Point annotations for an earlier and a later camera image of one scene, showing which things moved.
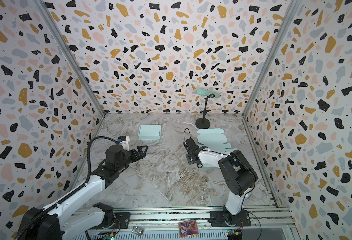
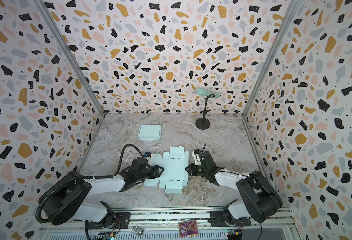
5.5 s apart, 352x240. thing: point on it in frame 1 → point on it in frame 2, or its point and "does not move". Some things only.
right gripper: [192, 151] → [197, 170]
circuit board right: [234, 234] does not move
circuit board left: [109, 236] does not move
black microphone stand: [204, 123] does not move
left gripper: [142, 154] → [156, 172]
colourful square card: [188, 228] does not move
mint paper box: [149, 132] does not move
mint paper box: [213, 139] → [175, 175]
